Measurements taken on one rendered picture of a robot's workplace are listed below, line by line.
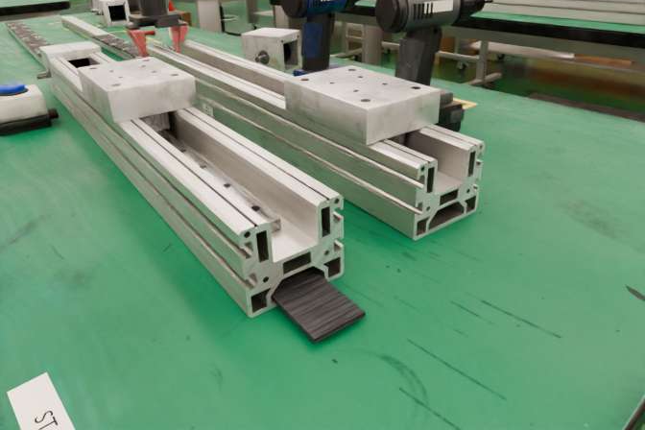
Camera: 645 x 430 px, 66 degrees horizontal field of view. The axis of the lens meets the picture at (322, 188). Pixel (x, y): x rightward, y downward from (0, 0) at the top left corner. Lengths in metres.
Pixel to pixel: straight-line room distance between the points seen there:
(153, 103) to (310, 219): 0.31
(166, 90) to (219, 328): 0.35
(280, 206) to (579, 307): 0.27
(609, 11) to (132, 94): 1.67
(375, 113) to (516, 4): 1.65
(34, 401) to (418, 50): 0.60
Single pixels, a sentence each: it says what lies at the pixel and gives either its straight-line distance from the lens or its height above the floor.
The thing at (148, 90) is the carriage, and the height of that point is 0.90.
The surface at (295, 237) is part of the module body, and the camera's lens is 0.44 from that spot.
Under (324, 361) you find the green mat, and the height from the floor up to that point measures 0.78.
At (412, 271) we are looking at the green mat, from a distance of 0.47.
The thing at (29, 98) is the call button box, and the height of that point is 0.84.
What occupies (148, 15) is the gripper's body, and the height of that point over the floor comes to 0.92.
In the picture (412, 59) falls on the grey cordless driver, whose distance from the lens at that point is 0.74.
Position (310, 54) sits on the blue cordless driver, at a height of 0.88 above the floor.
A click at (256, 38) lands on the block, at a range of 1.14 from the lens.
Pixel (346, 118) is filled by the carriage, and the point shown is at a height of 0.89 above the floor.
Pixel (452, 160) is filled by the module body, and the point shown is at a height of 0.84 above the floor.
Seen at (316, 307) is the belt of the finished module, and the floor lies 0.79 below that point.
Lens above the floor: 1.06
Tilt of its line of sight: 27 degrees down
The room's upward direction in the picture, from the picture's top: 2 degrees counter-clockwise
